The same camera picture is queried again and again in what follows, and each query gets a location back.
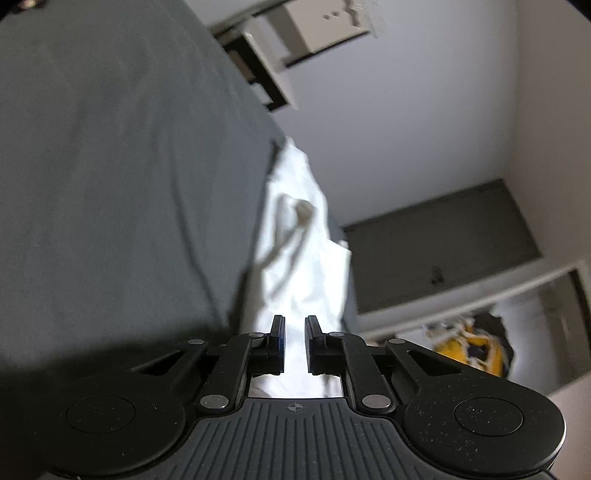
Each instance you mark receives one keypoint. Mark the white garment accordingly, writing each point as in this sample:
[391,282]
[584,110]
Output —
[297,271]

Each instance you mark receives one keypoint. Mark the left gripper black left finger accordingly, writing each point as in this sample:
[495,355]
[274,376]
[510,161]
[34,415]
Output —
[236,363]

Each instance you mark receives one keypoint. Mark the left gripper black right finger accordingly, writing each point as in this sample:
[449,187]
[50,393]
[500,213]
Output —
[357,365]

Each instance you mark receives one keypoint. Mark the white black wooden chair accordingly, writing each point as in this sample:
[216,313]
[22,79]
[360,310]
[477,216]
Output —
[269,38]

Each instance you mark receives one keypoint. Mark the yellow black clothing pile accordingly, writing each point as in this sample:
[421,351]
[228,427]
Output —
[480,341]

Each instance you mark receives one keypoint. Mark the grey wardrobe cabinet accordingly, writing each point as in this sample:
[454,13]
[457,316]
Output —
[438,245]

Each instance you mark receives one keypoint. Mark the grey bed sheet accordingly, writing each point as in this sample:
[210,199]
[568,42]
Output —
[134,161]

